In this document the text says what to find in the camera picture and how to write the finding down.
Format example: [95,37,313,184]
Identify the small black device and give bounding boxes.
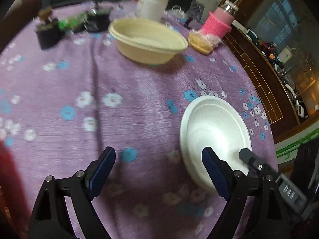
[84,7,111,33]

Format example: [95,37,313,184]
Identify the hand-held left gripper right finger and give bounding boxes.
[202,147,291,239]

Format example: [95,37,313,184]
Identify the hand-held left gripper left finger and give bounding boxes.
[27,146,116,239]

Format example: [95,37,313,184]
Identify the pile of tools and cables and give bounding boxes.
[245,28,319,116]

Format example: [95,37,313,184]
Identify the dark cloth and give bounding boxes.
[293,139,319,195]

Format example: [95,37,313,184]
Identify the brown chair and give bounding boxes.
[0,0,43,53]

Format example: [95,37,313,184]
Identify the pink thermos with knitted sleeve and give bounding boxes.
[201,0,240,40]

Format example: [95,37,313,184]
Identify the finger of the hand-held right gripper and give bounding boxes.
[238,148,280,180]

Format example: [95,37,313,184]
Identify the white plastic jar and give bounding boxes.
[138,0,170,22]

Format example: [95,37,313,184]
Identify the wooden brick-pattern cabinet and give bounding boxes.
[219,0,319,145]

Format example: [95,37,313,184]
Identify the green packet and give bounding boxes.
[58,15,87,32]

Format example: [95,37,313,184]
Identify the clear bag of yellow food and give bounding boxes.
[187,28,223,55]

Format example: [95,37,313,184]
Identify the beige smooth bowl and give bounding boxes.
[108,18,189,64]

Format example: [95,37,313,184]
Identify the large white foam bowl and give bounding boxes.
[180,96,252,195]

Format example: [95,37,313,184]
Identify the cream ribbed plastic bowl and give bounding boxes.
[111,19,187,53]

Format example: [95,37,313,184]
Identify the grey slotted spatula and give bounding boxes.
[187,0,206,22]

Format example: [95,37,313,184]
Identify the green and white bag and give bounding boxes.
[275,129,319,160]

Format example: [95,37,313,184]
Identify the red plate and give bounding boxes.
[0,139,32,232]

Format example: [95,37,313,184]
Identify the purple floral tablecloth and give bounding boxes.
[0,0,280,239]

